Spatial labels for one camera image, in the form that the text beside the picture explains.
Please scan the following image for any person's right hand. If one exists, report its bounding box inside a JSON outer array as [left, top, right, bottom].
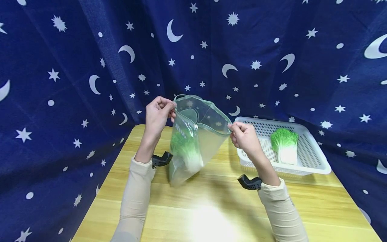
[[227, 122, 260, 156]]

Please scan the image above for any person's left hand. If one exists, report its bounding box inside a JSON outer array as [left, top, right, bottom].
[[145, 96, 177, 140]]

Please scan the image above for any clear zip bag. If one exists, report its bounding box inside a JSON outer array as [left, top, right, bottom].
[[169, 94, 233, 187]]

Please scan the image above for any person's right forearm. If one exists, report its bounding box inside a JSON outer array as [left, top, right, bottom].
[[251, 145, 309, 242]]

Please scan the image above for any person's left forearm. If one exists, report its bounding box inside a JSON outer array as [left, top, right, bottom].
[[110, 133, 161, 242]]

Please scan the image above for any napa cabbage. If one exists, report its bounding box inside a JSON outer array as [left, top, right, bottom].
[[270, 128, 299, 165], [170, 131, 204, 174]]

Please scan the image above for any black wrist band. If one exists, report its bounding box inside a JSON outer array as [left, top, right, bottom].
[[237, 174, 263, 191], [151, 151, 173, 169]]

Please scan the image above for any white plastic basket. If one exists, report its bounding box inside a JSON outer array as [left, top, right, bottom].
[[234, 116, 332, 176]]

